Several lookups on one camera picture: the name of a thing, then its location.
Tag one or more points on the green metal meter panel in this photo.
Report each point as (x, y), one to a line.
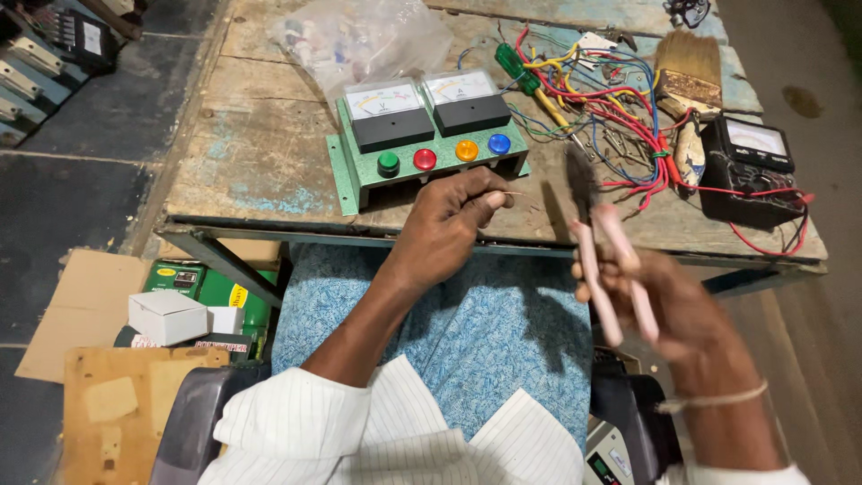
(444, 165)

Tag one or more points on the dark printed flat box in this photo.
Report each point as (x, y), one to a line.
(202, 345)

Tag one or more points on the black analog multimeter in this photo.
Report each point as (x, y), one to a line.
(747, 168)

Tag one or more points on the clear plastic bag of parts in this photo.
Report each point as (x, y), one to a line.
(363, 37)

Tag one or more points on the person's right fingers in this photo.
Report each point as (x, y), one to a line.
(592, 283)

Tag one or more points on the red multimeter test lead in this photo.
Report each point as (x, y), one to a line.
(774, 195)

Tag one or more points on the analog voltmeter gauge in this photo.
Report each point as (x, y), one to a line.
(390, 114)

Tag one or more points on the black tangled item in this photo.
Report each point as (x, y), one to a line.
(687, 10)

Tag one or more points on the wide wooden paint brush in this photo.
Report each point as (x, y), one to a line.
(688, 74)

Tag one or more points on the flat brown cardboard sheet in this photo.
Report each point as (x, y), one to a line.
(74, 303)

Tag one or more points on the red indicator lamp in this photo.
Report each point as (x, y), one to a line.
(425, 160)

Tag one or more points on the analog ammeter gauge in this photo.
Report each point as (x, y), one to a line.
(468, 101)

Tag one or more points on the white device with display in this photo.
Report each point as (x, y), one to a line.
(606, 458)

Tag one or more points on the white striped shirt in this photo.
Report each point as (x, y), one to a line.
(377, 438)

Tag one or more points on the white paper tag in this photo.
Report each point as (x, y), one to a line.
(596, 46)

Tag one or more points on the person's right hand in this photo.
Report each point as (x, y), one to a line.
(680, 316)

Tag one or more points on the thread wrist band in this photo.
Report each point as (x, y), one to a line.
(714, 399)

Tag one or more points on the person's left hand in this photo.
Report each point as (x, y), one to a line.
(438, 232)

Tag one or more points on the green product carton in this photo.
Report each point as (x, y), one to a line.
(215, 286)

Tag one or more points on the large white cardboard box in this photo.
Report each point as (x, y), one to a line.
(165, 316)

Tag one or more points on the blue patterned lungi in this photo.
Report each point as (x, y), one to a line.
(471, 323)

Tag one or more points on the blue indicator lamp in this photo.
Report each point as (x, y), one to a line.
(499, 144)

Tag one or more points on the orange indicator lamp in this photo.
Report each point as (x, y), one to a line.
(467, 150)

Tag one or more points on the worn plywood board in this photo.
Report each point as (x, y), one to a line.
(121, 417)

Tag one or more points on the loose metal crocodile clips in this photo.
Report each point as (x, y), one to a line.
(619, 145)

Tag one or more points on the small white cardboard box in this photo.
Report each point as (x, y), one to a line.
(225, 320)

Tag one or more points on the green indicator lamp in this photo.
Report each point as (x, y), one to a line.
(388, 164)

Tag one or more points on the rack of electrical equipment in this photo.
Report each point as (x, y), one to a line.
(40, 60)

